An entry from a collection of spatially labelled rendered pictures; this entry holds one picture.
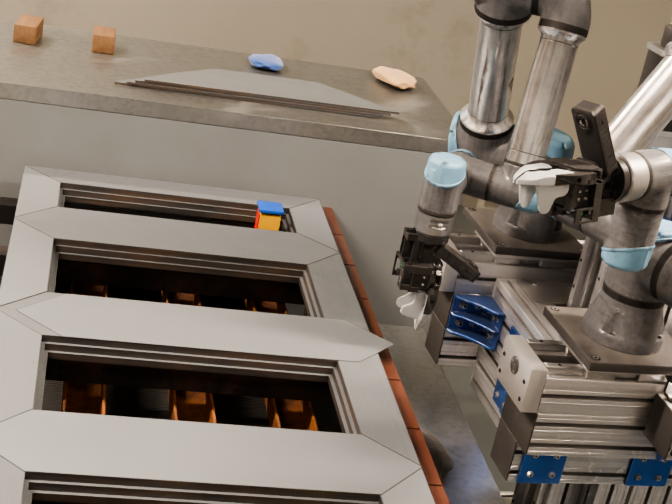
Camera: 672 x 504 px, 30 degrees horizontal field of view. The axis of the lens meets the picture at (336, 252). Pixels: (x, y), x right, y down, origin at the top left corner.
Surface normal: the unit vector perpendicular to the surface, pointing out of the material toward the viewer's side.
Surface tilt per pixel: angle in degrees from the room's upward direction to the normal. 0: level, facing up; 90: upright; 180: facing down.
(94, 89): 0
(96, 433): 0
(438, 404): 0
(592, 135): 119
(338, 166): 90
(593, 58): 90
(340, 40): 90
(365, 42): 90
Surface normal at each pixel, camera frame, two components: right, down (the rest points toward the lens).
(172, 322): 0.18, -0.91
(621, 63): 0.22, 0.41
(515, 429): -0.96, -0.07
